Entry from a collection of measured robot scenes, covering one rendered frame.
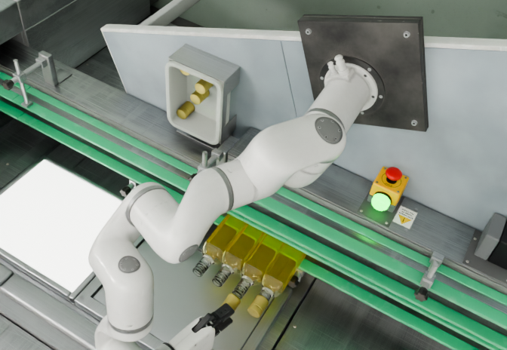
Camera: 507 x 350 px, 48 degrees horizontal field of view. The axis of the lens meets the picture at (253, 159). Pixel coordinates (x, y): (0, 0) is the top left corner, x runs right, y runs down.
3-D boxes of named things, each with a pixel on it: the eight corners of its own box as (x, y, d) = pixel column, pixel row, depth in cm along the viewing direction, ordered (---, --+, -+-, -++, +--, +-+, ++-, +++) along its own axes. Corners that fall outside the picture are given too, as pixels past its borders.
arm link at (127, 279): (198, 300, 109) (159, 252, 119) (204, 217, 97) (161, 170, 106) (119, 338, 101) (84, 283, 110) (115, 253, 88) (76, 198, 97)
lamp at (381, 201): (372, 200, 141) (367, 208, 139) (376, 188, 138) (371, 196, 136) (388, 208, 140) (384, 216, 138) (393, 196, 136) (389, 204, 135)
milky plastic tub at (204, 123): (184, 107, 168) (167, 124, 162) (183, 43, 152) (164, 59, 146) (235, 130, 163) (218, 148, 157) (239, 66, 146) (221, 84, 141)
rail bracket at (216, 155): (213, 177, 159) (187, 206, 151) (215, 133, 147) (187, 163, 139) (222, 182, 158) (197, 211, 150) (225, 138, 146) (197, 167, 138)
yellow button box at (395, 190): (377, 182, 147) (366, 201, 142) (384, 162, 142) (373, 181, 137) (403, 194, 145) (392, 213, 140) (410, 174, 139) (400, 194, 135)
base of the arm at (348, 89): (313, 54, 129) (282, 92, 119) (364, 46, 121) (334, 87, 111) (336, 111, 136) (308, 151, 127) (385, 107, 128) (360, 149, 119)
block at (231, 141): (226, 158, 162) (213, 173, 158) (228, 133, 155) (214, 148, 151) (237, 162, 161) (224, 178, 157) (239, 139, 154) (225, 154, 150)
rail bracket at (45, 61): (61, 74, 185) (7, 112, 171) (52, 29, 173) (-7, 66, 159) (72, 79, 183) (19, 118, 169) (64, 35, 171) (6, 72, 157)
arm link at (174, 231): (201, 150, 104) (128, 173, 96) (244, 192, 96) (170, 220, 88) (196, 207, 112) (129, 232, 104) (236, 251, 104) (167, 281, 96)
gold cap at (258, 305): (270, 301, 137) (261, 314, 134) (266, 306, 140) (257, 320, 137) (258, 292, 138) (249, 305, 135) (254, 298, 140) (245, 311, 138)
